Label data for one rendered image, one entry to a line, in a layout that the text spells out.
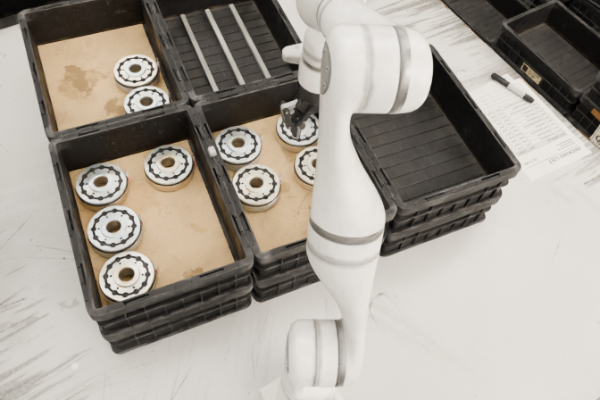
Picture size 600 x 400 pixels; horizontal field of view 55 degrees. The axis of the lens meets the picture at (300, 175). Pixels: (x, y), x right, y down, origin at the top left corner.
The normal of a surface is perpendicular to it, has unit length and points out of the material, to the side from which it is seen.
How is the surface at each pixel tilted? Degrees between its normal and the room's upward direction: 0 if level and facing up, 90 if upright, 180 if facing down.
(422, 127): 0
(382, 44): 9
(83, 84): 0
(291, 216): 0
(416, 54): 24
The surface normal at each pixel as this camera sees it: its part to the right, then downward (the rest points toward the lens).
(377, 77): 0.13, 0.29
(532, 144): 0.08, -0.55
